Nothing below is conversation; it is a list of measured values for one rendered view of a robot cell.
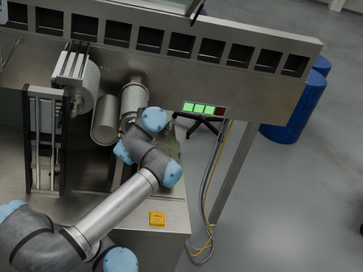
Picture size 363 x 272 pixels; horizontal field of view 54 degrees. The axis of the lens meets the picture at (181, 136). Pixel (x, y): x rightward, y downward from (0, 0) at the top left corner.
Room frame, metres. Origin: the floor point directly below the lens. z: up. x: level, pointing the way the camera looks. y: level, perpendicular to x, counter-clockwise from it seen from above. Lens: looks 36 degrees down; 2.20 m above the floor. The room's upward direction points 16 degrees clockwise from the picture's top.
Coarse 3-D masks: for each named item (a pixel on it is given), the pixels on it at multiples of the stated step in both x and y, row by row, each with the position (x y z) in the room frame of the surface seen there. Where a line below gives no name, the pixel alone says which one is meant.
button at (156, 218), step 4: (152, 212) 1.12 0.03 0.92; (156, 212) 1.12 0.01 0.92; (160, 212) 1.13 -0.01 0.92; (164, 212) 1.14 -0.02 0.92; (152, 216) 1.09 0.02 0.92; (156, 216) 1.10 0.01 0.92; (160, 216) 1.11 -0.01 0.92; (164, 216) 1.11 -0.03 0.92; (152, 220) 1.07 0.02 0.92; (156, 220) 1.08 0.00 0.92; (160, 220) 1.08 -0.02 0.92; (164, 220) 1.09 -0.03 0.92; (152, 224) 1.06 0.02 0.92; (156, 224) 1.06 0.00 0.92; (160, 224) 1.07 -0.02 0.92; (164, 224) 1.07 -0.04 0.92
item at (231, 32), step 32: (32, 0) 1.48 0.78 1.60; (64, 0) 1.51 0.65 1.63; (96, 0) 1.55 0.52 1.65; (32, 32) 1.48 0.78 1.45; (64, 32) 1.51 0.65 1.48; (96, 32) 1.62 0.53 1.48; (128, 32) 1.65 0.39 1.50; (160, 32) 1.69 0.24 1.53; (192, 32) 1.66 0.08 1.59; (224, 32) 1.70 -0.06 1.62; (256, 32) 1.74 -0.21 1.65; (224, 64) 1.71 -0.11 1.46; (256, 64) 1.83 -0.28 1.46; (288, 64) 1.88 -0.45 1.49
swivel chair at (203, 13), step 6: (204, 12) 3.48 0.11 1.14; (174, 114) 3.29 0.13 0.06; (180, 114) 3.28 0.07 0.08; (186, 114) 3.29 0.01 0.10; (192, 114) 3.32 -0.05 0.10; (198, 120) 3.23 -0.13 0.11; (204, 120) 3.26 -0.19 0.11; (210, 120) 3.33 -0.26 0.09; (216, 120) 3.37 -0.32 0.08; (222, 120) 3.42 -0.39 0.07; (192, 126) 3.11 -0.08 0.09; (210, 126) 3.19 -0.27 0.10; (186, 132) 3.00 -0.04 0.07; (192, 132) 3.05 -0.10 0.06; (216, 132) 3.13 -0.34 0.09; (186, 138) 2.98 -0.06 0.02
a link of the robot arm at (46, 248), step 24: (144, 168) 0.75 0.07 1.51; (168, 168) 0.76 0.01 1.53; (120, 192) 0.66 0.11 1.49; (144, 192) 0.68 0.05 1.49; (96, 216) 0.58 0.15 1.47; (120, 216) 0.61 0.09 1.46; (48, 240) 0.49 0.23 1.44; (72, 240) 0.51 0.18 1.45; (96, 240) 0.54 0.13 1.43; (24, 264) 0.44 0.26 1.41; (48, 264) 0.45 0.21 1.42; (72, 264) 0.47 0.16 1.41
